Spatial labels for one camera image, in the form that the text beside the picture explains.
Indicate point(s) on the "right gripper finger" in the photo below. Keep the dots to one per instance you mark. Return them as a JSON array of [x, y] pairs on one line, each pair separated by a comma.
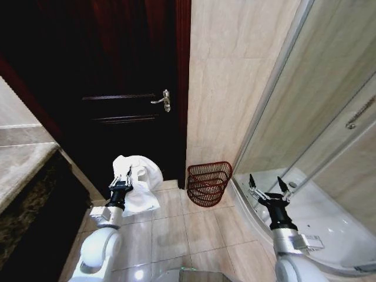
[[254, 186], [284, 188]]

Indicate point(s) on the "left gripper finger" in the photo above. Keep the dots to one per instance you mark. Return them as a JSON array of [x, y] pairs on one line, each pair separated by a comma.
[[128, 177], [117, 179]]

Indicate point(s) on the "white towel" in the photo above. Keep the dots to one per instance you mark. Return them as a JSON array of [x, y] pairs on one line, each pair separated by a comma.
[[144, 182]]

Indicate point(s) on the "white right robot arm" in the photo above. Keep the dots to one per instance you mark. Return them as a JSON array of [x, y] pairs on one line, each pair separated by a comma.
[[289, 255]]

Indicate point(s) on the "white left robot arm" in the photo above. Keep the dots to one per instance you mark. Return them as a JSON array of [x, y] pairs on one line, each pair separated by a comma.
[[100, 243]]

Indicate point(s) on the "round shower drain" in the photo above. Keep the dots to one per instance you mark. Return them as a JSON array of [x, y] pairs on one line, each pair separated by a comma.
[[292, 184]]

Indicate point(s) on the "white shower tray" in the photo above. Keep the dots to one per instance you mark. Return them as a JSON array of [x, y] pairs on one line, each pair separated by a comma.
[[317, 217]]

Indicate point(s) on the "marble vanity counter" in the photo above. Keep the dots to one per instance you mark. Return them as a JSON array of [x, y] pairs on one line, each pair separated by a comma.
[[32, 194]]

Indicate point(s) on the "dark wooden door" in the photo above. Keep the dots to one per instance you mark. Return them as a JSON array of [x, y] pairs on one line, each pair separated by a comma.
[[102, 88]]

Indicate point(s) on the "glass shower enclosure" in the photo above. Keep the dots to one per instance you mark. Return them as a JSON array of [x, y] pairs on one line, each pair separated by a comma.
[[311, 94]]

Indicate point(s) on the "dark wooden door frame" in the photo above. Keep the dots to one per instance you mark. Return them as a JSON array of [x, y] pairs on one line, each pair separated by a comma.
[[182, 88]]

